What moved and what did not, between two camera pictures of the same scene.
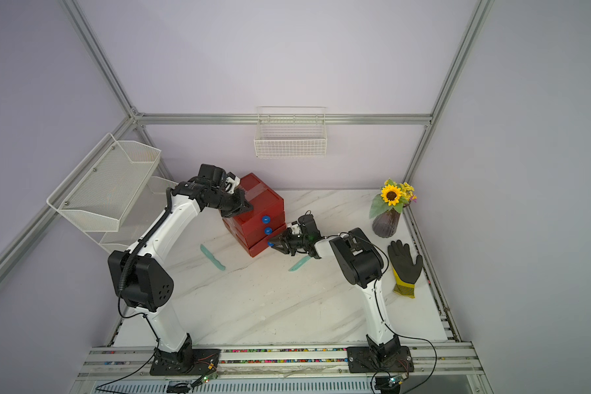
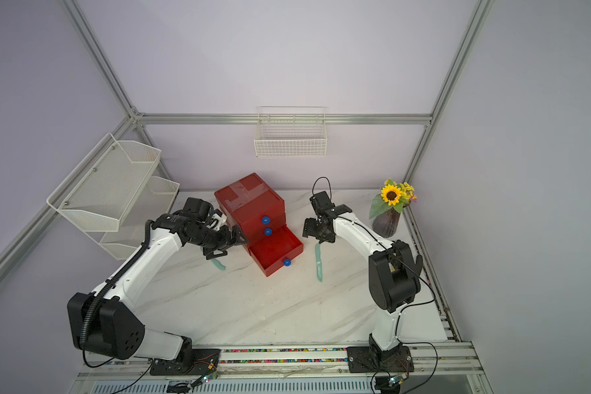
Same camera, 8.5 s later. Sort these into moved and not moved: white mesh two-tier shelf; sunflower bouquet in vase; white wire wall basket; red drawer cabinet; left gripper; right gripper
Moved: right gripper; left gripper; red drawer cabinet
Not moved: white mesh two-tier shelf; sunflower bouquet in vase; white wire wall basket
